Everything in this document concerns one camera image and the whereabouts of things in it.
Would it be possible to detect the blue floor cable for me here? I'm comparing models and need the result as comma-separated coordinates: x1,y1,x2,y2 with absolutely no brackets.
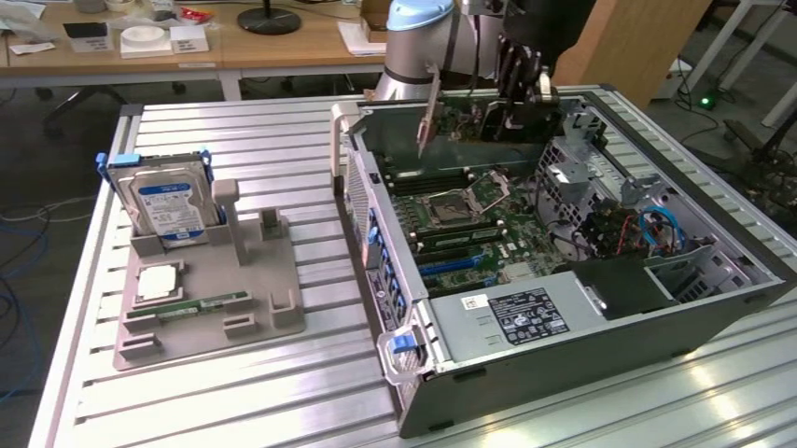
0,223,48,402

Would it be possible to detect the low-profile graphics card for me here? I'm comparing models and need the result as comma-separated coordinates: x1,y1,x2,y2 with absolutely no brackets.
415,64,562,158

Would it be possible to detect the perforated metal disk bay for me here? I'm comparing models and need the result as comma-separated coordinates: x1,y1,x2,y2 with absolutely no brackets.
534,137,624,220

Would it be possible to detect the white floor cable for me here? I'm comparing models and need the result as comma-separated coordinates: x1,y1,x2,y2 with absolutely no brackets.
0,195,95,224

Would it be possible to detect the plain white box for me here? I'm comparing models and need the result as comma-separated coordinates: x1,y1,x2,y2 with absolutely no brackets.
168,25,212,53

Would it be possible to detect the wooden cabinet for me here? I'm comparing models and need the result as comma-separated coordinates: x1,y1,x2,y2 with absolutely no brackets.
550,0,714,108

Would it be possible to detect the white round bowl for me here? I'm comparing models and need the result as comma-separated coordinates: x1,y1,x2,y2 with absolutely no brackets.
119,26,175,60

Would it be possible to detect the black floor stand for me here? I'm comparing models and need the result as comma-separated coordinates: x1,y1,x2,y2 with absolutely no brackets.
721,116,797,206

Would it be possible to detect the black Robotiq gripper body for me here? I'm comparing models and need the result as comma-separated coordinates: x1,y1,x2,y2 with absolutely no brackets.
502,0,590,53

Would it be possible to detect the red wire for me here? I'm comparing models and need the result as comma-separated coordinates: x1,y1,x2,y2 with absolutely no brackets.
613,214,632,256

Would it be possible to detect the white box with black lid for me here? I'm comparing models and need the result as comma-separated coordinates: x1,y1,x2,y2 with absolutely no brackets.
61,21,118,53

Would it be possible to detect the green RAM stick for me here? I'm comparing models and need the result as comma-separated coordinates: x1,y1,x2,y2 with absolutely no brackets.
410,227,503,247
134,294,248,321

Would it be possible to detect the wooden desk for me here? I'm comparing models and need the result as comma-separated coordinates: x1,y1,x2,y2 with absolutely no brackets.
0,0,562,90

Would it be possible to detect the grey plastic parts rack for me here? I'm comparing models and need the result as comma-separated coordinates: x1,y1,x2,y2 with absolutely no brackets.
110,179,307,372

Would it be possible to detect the CPU socket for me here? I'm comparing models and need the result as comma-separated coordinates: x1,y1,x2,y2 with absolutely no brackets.
422,190,478,225

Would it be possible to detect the green motherboard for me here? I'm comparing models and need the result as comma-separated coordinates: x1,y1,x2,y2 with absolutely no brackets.
373,153,581,300

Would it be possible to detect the grey power supply unit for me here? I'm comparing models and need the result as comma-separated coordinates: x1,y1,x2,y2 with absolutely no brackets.
426,273,609,365

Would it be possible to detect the stack of white papers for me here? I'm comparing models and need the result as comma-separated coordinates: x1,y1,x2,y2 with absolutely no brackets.
338,21,391,57

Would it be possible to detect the large blue case latch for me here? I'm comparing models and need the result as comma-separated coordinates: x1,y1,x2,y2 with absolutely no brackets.
385,329,417,359

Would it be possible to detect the grey metal drive cage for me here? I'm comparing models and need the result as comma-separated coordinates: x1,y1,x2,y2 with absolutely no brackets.
644,242,754,304

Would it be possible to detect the hard disk with blue caddy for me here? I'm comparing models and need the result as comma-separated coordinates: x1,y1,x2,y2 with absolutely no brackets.
98,147,216,248

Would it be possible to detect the black open PC case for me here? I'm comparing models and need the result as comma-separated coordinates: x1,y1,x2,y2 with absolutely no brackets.
328,86,788,440

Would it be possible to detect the silver CPU chip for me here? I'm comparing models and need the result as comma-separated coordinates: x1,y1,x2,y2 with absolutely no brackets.
136,268,179,300

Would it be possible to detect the brown cardboard box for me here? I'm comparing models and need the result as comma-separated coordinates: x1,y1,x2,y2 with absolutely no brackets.
361,0,399,34

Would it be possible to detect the white desk frame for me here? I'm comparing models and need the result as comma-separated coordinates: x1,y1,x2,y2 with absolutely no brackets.
684,0,797,127

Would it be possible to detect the black chair base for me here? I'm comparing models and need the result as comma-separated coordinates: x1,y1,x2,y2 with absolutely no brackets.
36,83,126,136

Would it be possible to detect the black round lamp base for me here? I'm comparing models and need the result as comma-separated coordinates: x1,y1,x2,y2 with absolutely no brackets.
236,0,304,36

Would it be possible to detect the blue wire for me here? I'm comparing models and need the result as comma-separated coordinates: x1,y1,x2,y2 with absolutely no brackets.
640,204,688,256

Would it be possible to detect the metal socket cover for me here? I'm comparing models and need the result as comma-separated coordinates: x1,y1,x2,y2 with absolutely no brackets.
466,170,515,211

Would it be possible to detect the white device with green light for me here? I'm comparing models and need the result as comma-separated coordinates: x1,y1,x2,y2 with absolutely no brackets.
658,60,724,111

